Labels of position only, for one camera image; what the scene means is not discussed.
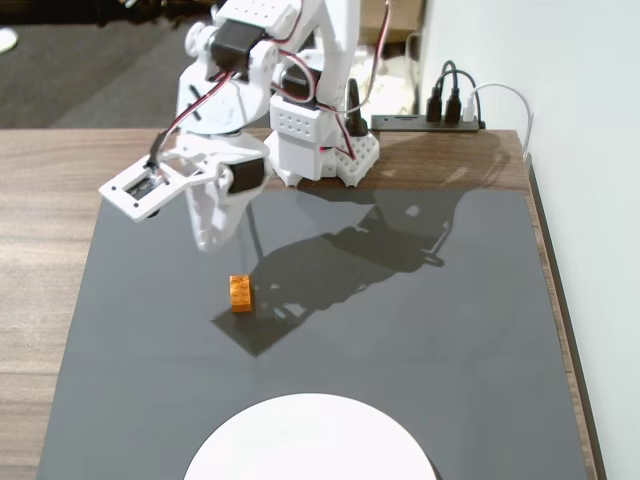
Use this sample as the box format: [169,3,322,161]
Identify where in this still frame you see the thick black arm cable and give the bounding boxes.
[345,77,369,138]

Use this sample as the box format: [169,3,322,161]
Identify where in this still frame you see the brown cardboard box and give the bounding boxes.
[358,0,427,44]

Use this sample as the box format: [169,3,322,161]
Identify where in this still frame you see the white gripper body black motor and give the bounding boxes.
[169,131,274,202]

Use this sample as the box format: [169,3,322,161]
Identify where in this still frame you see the white round plate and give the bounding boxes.
[183,393,444,480]

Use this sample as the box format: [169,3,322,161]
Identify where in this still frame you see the long red servo wire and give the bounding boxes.
[319,0,394,117]

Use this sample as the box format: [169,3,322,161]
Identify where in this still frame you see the white plastic bag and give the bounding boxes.
[352,32,422,117]

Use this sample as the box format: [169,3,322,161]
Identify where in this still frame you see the black camera cable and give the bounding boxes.
[146,130,169,174]

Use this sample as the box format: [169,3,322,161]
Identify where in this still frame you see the black USB hub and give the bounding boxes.
[370,113,487,133]

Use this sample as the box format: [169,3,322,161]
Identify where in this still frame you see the dark grey mat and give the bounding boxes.
[37,188,599,480]

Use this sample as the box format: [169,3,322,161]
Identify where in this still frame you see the black USB cable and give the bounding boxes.
[425,59,461,126]
[432,69,485,126]

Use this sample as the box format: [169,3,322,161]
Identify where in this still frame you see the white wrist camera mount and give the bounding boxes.
[98,153,224,223]

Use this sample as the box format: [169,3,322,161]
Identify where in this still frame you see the white USB cable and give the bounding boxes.
[461,81,536,164]

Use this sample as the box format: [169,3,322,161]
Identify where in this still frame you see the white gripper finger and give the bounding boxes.
[208,193,247,252]
[183,191,217,252]

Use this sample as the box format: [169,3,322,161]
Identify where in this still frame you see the orange lego block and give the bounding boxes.
[228,274,256,315]

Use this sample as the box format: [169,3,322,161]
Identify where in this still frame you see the red gripper servo wire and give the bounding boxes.
[162,72,236,136]

